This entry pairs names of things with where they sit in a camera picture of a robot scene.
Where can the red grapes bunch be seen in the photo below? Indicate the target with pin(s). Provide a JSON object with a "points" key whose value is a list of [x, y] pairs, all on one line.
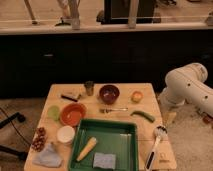
{"points": [[40, 139]]}

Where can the light blue cloth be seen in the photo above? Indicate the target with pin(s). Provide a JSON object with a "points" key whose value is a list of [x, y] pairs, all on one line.
{"points": [[48, 157]]}

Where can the silver fork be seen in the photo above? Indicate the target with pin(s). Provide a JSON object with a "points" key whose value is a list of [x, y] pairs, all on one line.
{"points": [[108, 110]]}

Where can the black stand leg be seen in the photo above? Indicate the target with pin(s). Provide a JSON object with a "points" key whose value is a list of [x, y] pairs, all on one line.
{"points": [[8, 131]]}

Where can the orange peach fruit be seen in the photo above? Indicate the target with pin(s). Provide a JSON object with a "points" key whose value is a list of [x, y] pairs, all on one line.
{"points": [[136, 96]]}

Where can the white dish brush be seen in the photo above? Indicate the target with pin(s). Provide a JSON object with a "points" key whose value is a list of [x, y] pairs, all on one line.
{"points": [[160, 132]]}

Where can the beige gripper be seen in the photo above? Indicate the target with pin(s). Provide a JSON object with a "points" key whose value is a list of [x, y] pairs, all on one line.
{"points": [[168, 117]]}

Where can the metal cup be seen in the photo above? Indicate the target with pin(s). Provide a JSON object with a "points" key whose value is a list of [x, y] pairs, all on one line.
{"points": [[89, 87]]}

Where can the blue sponge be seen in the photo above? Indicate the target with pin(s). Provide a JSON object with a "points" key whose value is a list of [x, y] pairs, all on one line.
{"points": [[104, 161]]}

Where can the green plastic tray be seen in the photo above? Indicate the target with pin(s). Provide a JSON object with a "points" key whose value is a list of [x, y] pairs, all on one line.
{"points": [[113, 137]]}

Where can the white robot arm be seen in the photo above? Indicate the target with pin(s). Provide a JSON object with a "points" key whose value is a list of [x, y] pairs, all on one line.
{"points": [[186, 84]]}

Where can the black marker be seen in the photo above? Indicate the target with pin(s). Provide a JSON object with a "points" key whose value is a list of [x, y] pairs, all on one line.
{"points": [[69, 98]]}

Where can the dark red bowl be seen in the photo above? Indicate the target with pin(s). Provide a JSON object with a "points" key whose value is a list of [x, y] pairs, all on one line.
{"points": [[109, 94]]}

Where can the orange bowl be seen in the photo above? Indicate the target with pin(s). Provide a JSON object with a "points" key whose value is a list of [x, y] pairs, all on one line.
{"points": [[72, 113]]}

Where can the light green cup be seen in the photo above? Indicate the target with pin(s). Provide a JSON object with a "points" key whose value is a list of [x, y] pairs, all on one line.
{"points": [[53, 112]]}

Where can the white paper cup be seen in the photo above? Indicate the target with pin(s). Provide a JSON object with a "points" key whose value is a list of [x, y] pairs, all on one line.
{"points": [[66, 134]]}

